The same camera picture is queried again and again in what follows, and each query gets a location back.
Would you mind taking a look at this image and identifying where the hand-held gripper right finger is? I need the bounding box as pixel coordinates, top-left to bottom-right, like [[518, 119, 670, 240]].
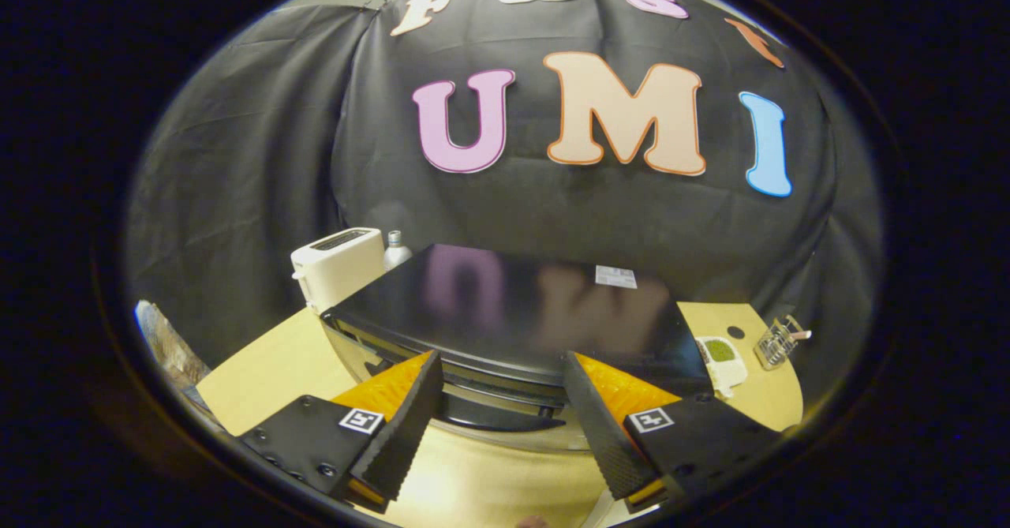
[[562, 352, 782, 511]]

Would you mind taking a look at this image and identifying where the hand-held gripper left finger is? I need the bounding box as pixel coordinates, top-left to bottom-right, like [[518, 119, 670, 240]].
[[237, 349, 445, 513]]

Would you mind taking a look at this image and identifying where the black toaster oven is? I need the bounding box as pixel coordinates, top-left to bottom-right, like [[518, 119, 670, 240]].
[[320, 244, 715, 454]]

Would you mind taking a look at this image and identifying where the white slot toaster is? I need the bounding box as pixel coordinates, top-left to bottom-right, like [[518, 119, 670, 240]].
[[290, 227, 387, 313]]

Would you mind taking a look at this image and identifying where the white divided dish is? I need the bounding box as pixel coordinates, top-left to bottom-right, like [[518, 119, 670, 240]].
[[694, 335, 749, 399]]

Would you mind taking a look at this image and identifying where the white bottle with silver cap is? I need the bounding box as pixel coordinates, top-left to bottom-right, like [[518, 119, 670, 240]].
[[383, 230, 413, 270]]

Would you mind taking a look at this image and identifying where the black backdrop cloth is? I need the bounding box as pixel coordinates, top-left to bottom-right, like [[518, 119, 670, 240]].
[[126, 0, 885, 371]]

